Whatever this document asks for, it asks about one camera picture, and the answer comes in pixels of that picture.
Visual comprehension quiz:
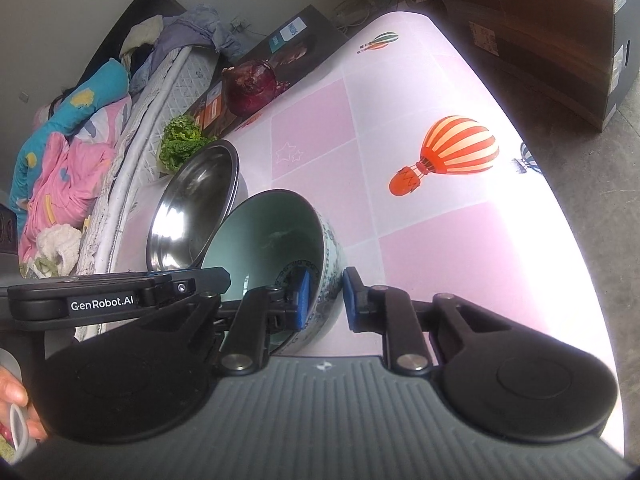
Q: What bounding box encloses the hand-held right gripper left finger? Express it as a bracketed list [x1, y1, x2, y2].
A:
[192, 265, 321, 376]

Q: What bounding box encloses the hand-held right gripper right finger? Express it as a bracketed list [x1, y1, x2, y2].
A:
[342, 266, 501, 376]

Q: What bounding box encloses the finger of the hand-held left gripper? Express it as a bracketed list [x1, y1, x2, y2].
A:
[152, 266, 232, 298]

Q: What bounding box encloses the green ceramic bowl blue pattern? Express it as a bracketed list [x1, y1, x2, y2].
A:
[200, 189, 347, 357]

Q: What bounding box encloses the stainless steel plate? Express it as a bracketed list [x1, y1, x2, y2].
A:
[220, 147, 249, 221]
[146, 140, 240, 273]

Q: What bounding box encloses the person's left hand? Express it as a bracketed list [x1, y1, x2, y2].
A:
[0, 364, 47, 442]

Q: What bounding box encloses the white fluffy cloth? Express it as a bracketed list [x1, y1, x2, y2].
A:
[31, 224, 83, 278]

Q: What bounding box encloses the pink balloon-print tablecloth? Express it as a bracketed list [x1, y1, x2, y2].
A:
[114, 10, 626, 456]

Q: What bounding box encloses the napa cabbage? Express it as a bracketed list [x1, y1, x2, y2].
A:
[158, 114, 210, 177]

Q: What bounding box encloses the pink and blue printed blanket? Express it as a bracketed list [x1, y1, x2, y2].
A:
[11, 56, 134, 277]

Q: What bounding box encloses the white quilted mattress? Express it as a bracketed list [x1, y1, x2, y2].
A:
[75, 44, 227, 343]

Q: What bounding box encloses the grey purple clothing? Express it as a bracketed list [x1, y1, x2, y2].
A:
[129, 4, 242, 92]

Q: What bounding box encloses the dark printed appliance box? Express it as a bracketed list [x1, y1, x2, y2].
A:
[184, 5, 352, 142]

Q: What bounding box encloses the dark headboard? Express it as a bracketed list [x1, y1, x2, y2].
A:
[75, 0, 187, 87]

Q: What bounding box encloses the large closed cardboard box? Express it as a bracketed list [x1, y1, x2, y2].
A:
[424, 0, 640, 133]

